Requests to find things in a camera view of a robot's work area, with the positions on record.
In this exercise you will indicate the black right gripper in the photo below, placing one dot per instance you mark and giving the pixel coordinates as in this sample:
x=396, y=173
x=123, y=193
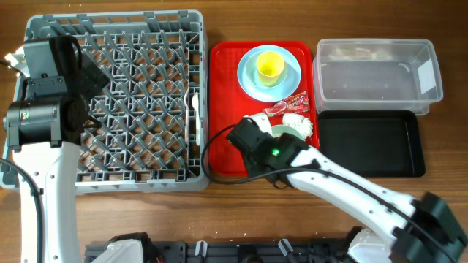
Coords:
x=250, y=166

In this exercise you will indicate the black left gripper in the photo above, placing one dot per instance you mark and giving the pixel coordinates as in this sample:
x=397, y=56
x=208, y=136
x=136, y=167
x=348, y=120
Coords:
x=92, y=77

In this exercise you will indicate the mint green bowl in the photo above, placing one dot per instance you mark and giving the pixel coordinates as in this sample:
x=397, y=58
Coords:
x=279, y=130

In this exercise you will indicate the white napkin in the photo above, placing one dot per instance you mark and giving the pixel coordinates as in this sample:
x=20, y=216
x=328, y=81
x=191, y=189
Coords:
x=299, y=123

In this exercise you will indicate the red snack wrapper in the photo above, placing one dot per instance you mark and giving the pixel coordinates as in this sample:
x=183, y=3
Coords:
x=298, y=103

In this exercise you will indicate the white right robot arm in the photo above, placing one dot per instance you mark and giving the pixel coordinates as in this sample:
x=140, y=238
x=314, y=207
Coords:
x=398, y=227

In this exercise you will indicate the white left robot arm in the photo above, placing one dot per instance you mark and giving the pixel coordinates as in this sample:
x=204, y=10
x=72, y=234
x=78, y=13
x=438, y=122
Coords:
x=47, y=178

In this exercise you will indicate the grey plastic dishwasher rack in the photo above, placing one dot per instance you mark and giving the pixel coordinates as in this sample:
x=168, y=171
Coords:
x=156, y=61

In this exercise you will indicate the black waste tray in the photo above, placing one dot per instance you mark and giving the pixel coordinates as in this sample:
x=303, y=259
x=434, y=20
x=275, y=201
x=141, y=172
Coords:
x=373, y=143

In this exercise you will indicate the clear plastic waste bin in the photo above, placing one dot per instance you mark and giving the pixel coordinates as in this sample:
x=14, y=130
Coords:
x=376, y=74

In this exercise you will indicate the red plastic serving tray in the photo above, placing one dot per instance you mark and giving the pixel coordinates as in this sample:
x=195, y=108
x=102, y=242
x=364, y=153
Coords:
x=228, y=103

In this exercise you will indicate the light blue plate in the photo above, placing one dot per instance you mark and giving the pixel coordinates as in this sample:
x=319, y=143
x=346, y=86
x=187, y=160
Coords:
x=282, y=91

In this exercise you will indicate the light green small bowl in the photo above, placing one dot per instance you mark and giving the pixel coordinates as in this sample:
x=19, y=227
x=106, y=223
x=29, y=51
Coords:
x=252, y=73

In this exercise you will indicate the yellow plastic cup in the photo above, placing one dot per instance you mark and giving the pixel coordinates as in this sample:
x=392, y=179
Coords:
x=270, y=65

